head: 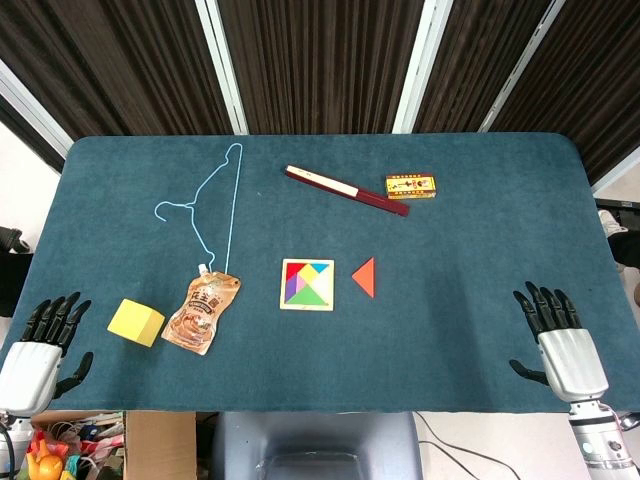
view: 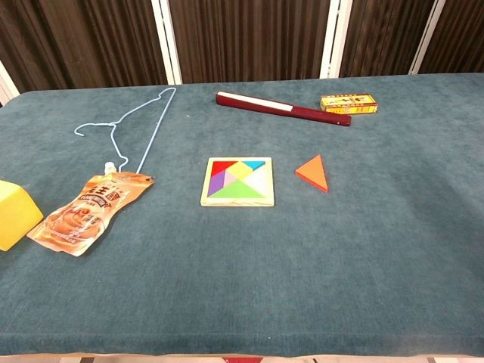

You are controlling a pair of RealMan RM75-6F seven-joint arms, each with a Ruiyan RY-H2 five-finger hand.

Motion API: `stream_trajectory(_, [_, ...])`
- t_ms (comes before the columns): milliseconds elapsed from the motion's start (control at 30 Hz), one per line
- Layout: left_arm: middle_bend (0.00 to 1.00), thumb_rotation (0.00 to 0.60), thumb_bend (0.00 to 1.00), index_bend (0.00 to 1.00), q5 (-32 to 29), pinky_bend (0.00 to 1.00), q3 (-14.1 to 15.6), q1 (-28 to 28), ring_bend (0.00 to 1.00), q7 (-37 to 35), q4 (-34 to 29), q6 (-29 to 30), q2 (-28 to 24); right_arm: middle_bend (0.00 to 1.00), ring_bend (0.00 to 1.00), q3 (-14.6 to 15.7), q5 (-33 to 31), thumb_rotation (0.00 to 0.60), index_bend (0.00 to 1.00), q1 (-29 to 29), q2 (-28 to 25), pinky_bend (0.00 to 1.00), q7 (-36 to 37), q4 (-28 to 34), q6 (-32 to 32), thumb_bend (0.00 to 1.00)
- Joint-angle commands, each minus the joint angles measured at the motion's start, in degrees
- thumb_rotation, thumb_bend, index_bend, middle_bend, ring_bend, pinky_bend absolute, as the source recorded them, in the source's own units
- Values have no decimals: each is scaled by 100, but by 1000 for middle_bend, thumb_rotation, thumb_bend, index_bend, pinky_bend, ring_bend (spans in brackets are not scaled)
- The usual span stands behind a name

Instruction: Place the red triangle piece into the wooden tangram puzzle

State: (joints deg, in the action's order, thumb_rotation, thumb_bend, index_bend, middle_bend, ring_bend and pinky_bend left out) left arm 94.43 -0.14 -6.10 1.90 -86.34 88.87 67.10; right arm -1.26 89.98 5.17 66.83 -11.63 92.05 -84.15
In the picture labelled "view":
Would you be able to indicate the orange triangle tangram piece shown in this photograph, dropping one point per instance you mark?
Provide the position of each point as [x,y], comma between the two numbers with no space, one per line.
[315,172]

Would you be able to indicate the wooden tangram tray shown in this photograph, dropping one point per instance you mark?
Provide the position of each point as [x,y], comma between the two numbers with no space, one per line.
[242,203]

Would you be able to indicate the dark brown pleated curtain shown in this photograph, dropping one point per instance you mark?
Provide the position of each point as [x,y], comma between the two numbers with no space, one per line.
[382,38]
[461,34]
[249,38]
[83,41]

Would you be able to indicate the cyan triangle tangram piece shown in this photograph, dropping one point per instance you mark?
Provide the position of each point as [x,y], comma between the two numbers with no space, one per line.
[255,164]

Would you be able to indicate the red triangle tangram piece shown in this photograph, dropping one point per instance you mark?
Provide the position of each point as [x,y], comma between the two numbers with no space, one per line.
[218,167]

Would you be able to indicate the purple parallelogram tangram piece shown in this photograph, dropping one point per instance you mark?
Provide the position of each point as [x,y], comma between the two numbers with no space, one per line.
[216,183]

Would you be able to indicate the yellow square tangram piece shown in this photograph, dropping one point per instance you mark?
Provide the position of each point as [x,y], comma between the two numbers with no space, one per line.
[240,171]

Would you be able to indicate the dark red folding fan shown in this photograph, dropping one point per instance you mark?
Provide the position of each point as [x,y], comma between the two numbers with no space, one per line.
[317,114]

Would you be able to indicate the teal table cloth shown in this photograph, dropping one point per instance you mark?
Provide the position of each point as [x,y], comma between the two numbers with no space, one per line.
[242,283]

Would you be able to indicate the green triangle tangram piece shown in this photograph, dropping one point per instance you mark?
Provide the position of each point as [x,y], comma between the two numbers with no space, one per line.
[238,191]

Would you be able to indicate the pink triangle tangram piece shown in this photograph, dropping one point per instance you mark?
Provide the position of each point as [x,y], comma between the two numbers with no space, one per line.
[229,180]

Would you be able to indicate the yellow cube block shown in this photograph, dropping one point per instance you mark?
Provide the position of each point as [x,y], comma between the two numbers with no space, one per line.
[17,215]

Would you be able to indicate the orange sauce spout pouch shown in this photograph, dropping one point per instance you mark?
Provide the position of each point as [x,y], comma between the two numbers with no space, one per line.
[79,215]

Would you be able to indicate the yellow red small carton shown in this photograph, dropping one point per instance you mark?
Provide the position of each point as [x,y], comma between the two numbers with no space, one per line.
[348,104]

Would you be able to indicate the white screen frame post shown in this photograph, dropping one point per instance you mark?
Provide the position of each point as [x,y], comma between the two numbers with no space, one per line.
[427,38]
[171,41]
[7,85]
[336,38]

